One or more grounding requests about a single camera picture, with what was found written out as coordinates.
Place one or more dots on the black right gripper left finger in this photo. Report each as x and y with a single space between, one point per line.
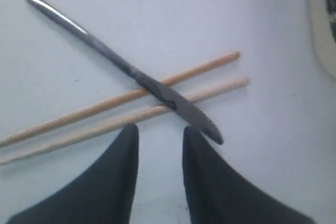
104 193

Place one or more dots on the wooden chopstick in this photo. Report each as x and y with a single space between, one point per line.
109 126
113 102

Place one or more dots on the cream bin with triangle mark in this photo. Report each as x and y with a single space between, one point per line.
322 27

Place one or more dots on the steel table knife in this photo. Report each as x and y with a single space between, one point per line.
169 97

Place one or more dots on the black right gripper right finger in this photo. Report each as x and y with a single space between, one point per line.
216 193

